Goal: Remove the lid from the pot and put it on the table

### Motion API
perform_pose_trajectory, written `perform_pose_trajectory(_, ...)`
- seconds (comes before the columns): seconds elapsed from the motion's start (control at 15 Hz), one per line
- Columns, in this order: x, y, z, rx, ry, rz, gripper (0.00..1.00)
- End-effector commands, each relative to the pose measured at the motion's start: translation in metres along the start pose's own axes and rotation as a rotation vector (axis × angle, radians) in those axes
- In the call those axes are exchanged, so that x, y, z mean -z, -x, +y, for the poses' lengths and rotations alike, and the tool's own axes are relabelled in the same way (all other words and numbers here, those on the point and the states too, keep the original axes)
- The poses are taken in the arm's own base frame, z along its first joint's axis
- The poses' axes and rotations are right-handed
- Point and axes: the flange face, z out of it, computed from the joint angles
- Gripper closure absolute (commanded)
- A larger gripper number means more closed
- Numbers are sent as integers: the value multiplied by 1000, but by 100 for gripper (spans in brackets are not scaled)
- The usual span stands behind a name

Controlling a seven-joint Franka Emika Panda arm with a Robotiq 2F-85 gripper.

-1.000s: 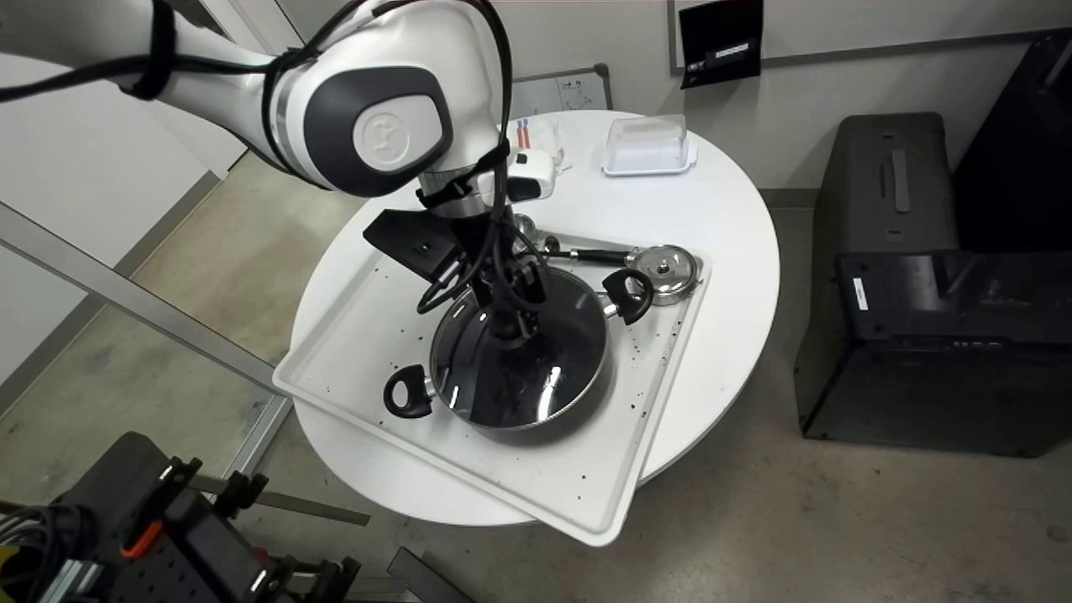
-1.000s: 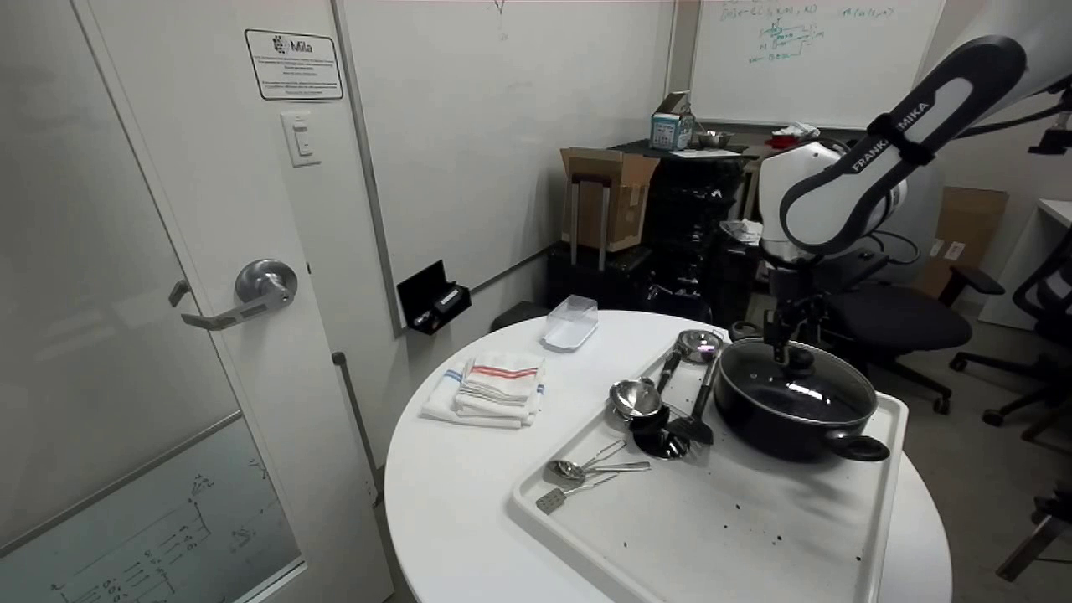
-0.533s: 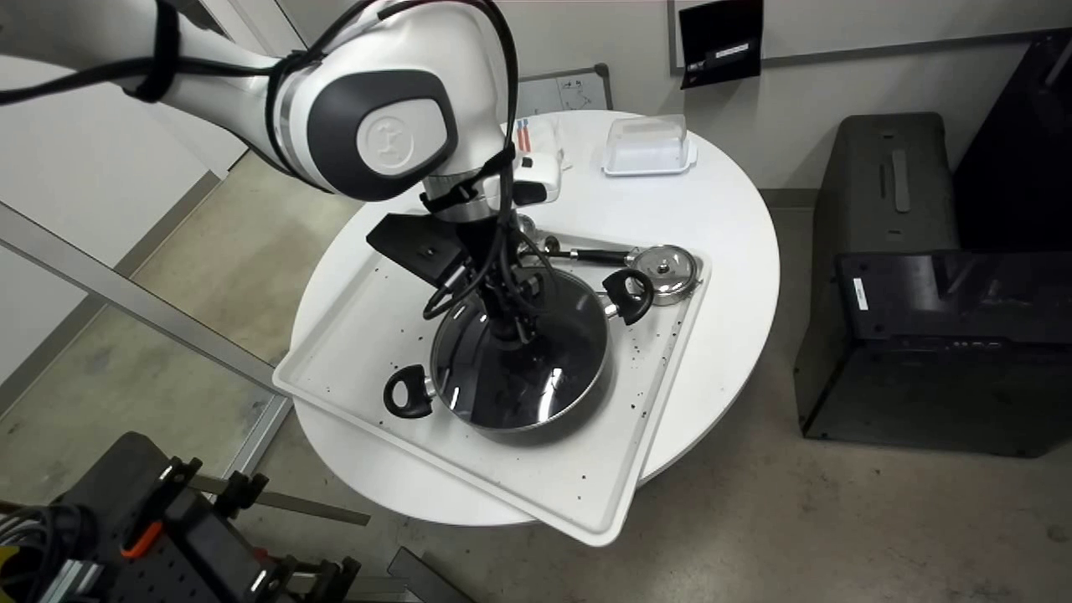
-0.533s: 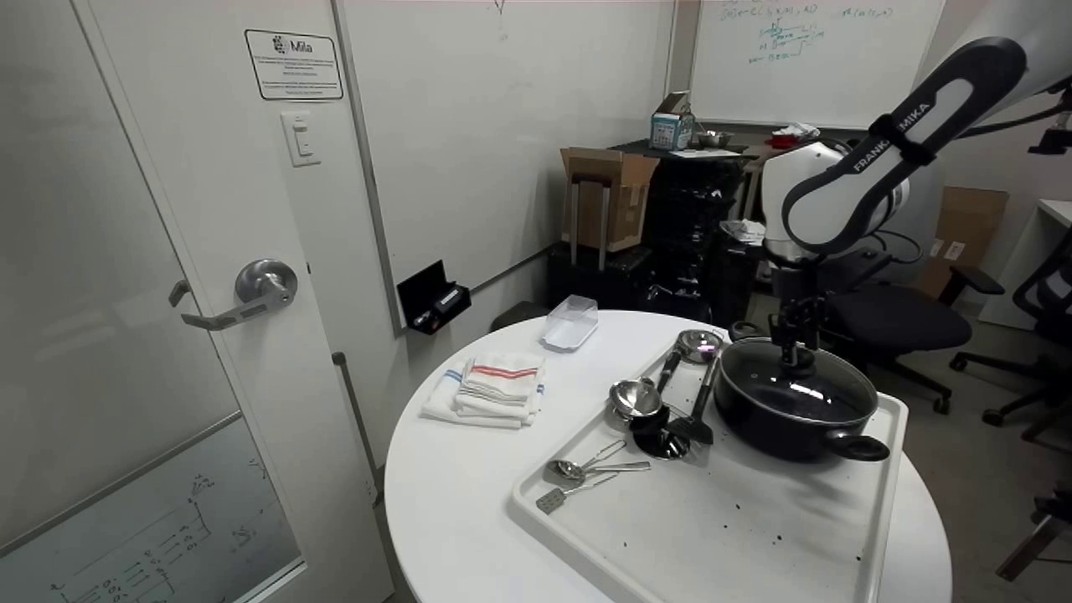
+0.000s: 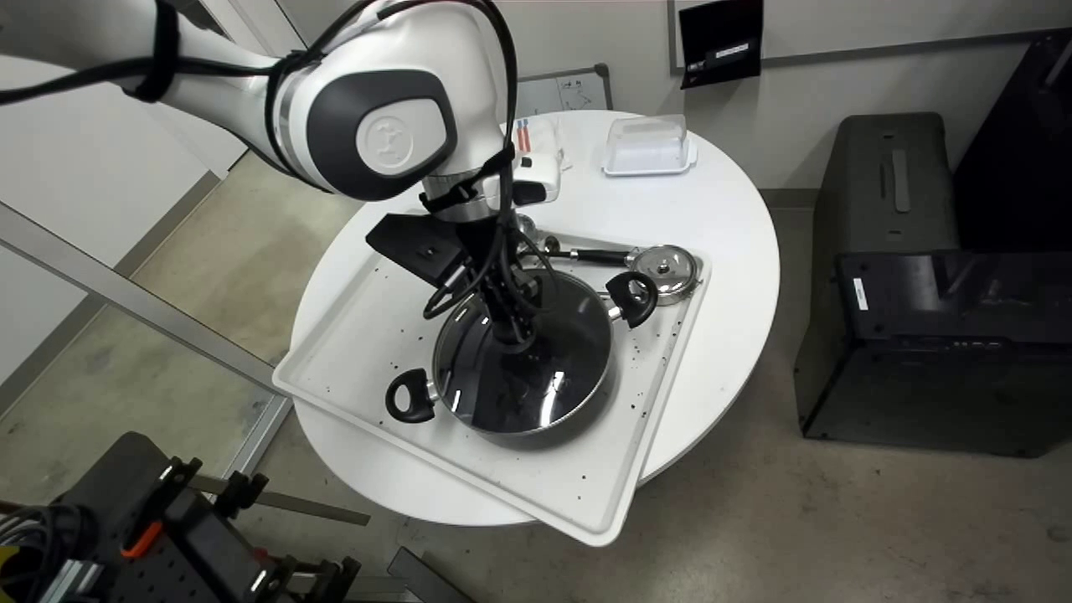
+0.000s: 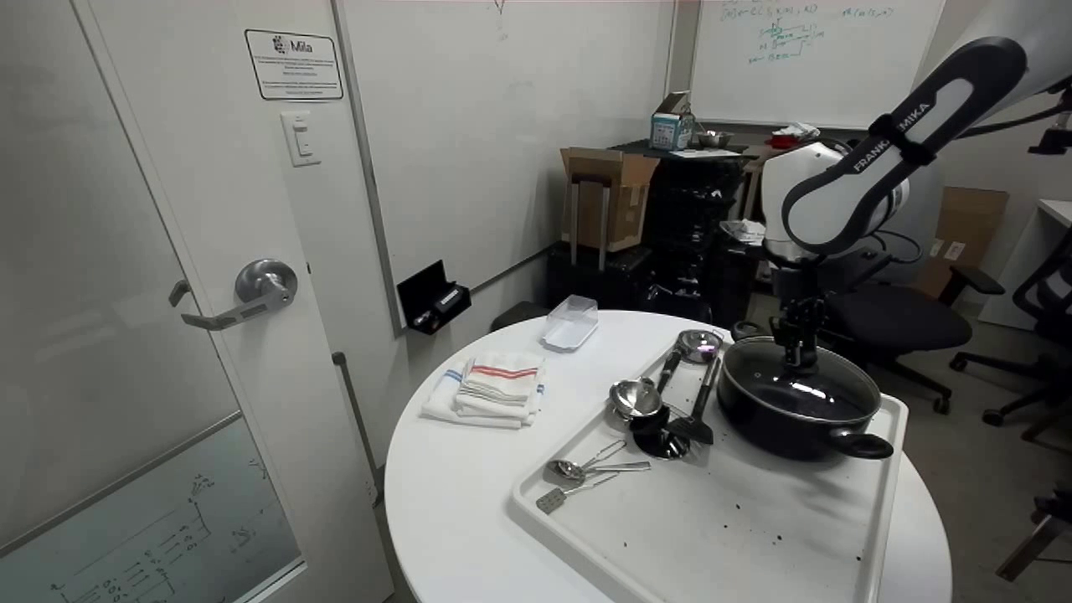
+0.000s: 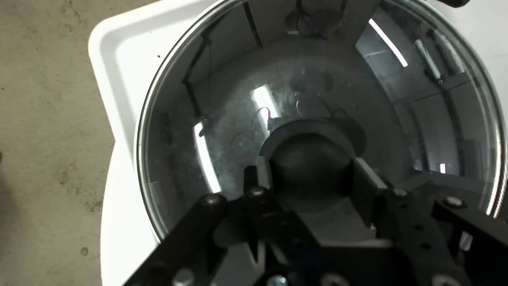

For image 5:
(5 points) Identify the tall black cabinet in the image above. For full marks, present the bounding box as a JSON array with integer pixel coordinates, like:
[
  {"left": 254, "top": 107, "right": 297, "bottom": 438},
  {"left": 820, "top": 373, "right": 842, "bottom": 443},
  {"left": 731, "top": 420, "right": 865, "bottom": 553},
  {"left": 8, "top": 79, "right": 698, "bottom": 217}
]
[{"left": 952, "top": 30, "right": 1072, "bottom": 258}]

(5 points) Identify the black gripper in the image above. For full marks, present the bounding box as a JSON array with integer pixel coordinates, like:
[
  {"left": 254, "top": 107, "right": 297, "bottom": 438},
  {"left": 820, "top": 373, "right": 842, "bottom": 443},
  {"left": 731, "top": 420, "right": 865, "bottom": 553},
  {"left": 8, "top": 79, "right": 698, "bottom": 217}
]
[{"left": 468, "top": 207, "right": 552, "bottom": 353}]

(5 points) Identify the black marker holder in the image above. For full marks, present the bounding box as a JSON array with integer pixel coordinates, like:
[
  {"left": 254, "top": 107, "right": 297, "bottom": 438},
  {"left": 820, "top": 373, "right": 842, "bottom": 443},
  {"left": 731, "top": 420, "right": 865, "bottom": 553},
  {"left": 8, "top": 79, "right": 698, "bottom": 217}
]
[{"left": 676, "top": 0, "right": 766, "bottom": 92}]

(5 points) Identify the large wall whiteboard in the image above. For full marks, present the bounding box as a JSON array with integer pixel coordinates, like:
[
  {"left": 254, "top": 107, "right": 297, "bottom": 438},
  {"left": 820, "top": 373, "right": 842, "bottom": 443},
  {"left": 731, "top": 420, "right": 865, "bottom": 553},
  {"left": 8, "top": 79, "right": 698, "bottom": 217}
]
[{"left": 666, "top": 0, "right": 1072, "bottom": 70}]

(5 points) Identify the white plastic tray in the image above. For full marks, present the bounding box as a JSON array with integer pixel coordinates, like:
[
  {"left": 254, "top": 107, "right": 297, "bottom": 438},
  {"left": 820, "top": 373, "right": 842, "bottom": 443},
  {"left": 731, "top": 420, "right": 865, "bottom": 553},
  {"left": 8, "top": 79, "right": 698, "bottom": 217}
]
[{"left": 270, "top": 216, "right": 714, "bottom": 549}]

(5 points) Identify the black printer cabinet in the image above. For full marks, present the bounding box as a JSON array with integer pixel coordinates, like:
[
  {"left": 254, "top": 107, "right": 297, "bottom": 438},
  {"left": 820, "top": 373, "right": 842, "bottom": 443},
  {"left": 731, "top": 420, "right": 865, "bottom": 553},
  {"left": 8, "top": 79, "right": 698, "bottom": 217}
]
[{"left": 795, "top": 112, "right": 1072, "bottom": 461}]

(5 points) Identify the black cooking pot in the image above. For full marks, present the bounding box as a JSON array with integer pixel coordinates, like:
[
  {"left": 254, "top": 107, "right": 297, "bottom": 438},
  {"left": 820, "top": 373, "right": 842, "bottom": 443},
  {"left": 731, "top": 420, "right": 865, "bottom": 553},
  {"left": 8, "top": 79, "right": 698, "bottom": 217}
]
[{"left": 382, "top": 264, "right": 664, "bottom": 443}]

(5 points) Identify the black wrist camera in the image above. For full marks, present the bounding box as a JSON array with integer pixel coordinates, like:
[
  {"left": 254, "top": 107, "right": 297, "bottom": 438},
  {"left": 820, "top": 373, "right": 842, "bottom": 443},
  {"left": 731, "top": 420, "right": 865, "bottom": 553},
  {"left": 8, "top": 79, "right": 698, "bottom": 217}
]
[{"left": 362, "top": 213, "right": 481, "bottom": 293}]

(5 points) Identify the aluminium frame bar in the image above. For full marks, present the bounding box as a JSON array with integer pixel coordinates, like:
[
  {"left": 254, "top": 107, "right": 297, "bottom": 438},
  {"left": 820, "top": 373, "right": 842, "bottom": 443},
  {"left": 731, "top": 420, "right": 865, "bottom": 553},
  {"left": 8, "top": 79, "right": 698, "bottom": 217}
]
[{"left": 0, "top": 197, "right": 297, "bottom": 478}]

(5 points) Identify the black handled spoon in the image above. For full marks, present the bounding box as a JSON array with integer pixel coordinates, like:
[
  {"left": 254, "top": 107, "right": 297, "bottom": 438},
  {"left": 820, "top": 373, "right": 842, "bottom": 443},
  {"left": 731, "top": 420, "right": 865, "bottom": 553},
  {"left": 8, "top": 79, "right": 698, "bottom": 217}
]
[{"left": 524, "top": 229, "right": 641, "bottom": 273}]

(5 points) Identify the black equipment cart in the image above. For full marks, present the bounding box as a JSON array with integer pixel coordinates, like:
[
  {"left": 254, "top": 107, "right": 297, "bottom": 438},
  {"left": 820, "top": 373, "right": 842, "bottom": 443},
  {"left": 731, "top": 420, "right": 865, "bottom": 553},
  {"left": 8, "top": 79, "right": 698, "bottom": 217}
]
[{"left": 0, "top": 429, "right": 364, "bottom": 603}]

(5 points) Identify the clear plastic container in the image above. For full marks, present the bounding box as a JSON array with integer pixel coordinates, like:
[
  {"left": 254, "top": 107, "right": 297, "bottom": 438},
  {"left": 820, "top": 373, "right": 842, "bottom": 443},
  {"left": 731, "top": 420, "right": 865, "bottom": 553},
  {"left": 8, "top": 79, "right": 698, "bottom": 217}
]
[{"left": 601, "top": 112, "right": 698, "bottom": 180}]

